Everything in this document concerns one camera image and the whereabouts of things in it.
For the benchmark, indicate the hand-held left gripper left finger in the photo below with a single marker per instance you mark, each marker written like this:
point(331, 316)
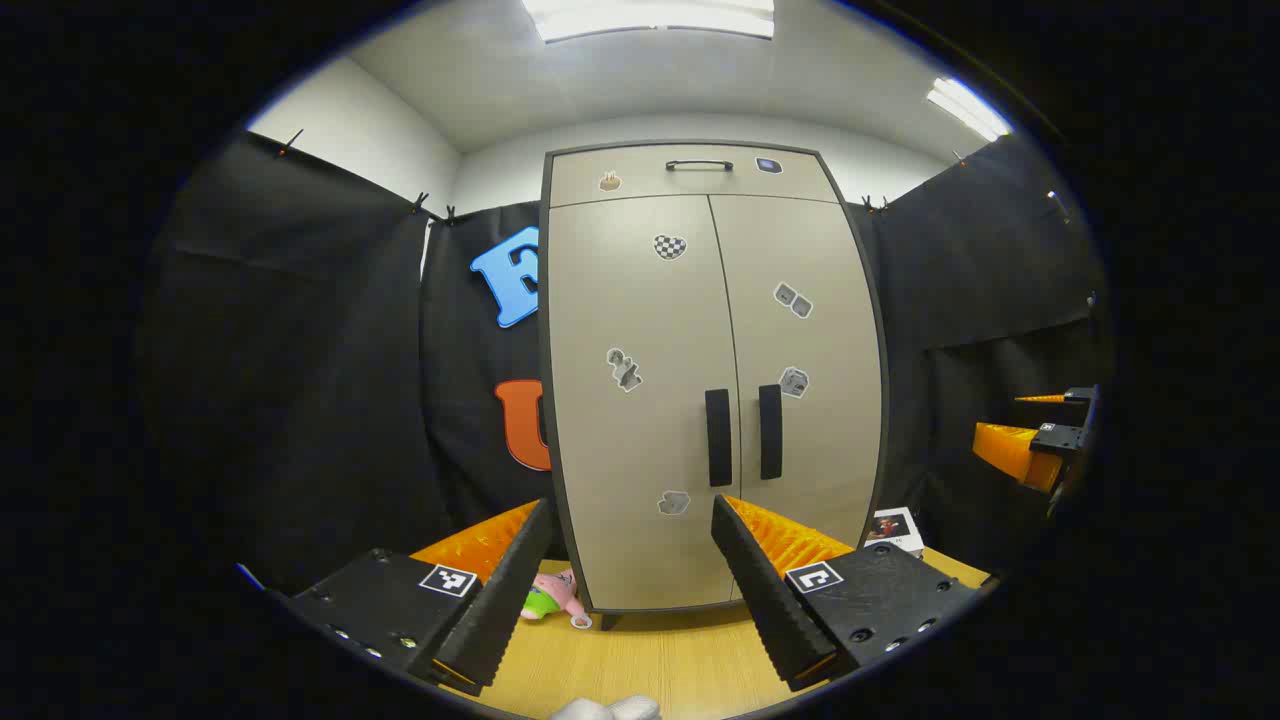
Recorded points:
point(500, 610)

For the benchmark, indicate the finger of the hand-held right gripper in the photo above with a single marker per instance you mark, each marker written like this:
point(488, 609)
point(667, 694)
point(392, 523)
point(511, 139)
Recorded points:
point(1075, 396)
point(1010, 450)

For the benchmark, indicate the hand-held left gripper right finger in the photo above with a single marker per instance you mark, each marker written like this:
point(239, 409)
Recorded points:
point(760, 590)

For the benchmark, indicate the grey cabinet door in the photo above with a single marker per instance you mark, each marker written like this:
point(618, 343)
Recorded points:
point(820, 460)
point(640, 440)

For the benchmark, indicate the grey double-door shoe cabinet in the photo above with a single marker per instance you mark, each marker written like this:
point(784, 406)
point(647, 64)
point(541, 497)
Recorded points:
point(544, 420)

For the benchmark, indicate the grey cabinet drawer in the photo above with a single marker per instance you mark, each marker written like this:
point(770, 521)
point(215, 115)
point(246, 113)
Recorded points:
point(640, 185)

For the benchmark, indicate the pink green plush toy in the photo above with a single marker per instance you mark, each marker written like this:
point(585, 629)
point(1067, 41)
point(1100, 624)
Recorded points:
point(555, 592)

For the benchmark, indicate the photo card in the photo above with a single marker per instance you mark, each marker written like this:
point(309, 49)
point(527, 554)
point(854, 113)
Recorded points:
point(893, 530)

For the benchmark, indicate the small ceiling light panel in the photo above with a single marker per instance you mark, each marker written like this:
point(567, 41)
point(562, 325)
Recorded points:
point(965, 108)

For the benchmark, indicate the black backdrop cloth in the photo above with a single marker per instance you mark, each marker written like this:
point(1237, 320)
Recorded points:
point(300, 350)

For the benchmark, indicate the large ceiling light panel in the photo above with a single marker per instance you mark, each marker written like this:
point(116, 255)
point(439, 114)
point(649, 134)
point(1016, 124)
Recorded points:
point(650, 18)

